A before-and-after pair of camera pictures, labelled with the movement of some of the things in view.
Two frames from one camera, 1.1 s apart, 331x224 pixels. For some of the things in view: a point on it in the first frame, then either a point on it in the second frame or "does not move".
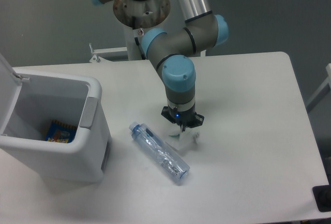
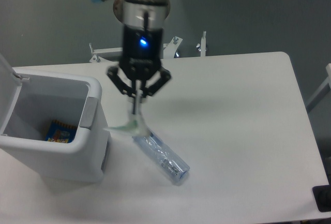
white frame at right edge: [323, 88] does not move
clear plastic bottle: [160, 151] does not move
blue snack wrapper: [60, 132] does not move
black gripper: [185, 119] → [141, 56]
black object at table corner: [322, 194] does not move
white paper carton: [184, 142] → [137, 124]
